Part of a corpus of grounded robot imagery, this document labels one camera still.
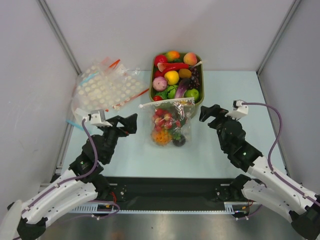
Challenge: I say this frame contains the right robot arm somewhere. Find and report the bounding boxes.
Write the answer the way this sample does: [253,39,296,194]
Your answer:
[199,100,320,240]

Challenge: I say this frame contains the purple toy eggplant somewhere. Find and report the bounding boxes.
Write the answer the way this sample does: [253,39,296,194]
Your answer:
[174,78,191,99]

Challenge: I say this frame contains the dark purple toy plum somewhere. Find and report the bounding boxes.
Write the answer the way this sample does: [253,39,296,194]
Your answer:
[172,135,186,147]

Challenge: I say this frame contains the orange toy mango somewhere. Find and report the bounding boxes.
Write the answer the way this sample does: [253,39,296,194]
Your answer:
[165,50,180,62]

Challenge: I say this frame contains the clear dotted zip bag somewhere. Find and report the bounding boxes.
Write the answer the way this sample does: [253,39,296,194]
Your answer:
[139,97,196,147]

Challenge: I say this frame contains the yellow toy lemon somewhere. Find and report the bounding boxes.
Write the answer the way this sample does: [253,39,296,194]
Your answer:
[164,70,180,86]

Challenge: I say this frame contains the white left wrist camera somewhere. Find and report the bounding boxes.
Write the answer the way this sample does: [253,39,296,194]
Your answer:
[82,109,113,127]

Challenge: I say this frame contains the green toy watermelon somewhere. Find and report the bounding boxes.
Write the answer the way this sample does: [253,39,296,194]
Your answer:
[166,85,178,99]

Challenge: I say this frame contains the green toy lettuce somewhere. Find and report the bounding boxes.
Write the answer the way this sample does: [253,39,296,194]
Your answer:
[155,90,168,100]

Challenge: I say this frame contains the white cable duct strip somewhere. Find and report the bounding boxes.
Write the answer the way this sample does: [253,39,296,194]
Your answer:
[69,202,249,215]

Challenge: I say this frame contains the toy watermelon slice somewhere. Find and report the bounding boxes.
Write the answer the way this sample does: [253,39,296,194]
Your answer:
[157,62,172,72]

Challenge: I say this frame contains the green toy apple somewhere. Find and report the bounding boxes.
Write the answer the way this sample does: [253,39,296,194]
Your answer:
[184,88,200,102]

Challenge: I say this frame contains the toy lychee cluster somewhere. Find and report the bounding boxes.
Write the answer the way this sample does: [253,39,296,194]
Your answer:
[152,108,187,133]

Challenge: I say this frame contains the red toy apple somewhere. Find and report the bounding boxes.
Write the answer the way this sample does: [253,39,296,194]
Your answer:
[153,54,168,67]

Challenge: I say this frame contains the red toy chili pepper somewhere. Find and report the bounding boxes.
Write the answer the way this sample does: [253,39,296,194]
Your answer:
[162,62,189,74]

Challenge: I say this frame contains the pink toy onion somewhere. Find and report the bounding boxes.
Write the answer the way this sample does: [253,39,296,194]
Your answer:
[152,76,168,92]

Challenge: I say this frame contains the toy purple grapes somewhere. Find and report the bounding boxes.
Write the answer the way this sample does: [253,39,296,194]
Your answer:
[188,66,200,90]

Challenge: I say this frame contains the pile of dotted zip bags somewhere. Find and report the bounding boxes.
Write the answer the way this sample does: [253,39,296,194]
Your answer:
[70,57,149,125]

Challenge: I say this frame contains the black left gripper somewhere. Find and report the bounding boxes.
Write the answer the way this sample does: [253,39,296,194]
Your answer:
[100,113,138,162]

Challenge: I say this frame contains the blue zip bag slider strip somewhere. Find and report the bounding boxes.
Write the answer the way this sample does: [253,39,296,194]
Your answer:
[66,119,84,131]

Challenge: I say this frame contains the toy peach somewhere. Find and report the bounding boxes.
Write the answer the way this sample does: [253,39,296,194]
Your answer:
[183,52,198,66]

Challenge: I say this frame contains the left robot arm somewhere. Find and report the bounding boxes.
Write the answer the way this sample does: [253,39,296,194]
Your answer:
[0,109,138,240]

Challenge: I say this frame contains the brown toy kiwi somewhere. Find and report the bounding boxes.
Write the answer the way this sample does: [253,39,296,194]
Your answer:
[178,68,192,79]

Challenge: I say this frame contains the green plastic fruit bin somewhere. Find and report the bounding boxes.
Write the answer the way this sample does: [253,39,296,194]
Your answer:
[149,53,204,117]

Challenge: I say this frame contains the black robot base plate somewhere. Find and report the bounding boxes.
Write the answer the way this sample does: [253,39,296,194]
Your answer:
[99,175,253,211]

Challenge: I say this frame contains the toy pineapple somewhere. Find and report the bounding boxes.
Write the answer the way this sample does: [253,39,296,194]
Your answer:
[151,129,182,146]

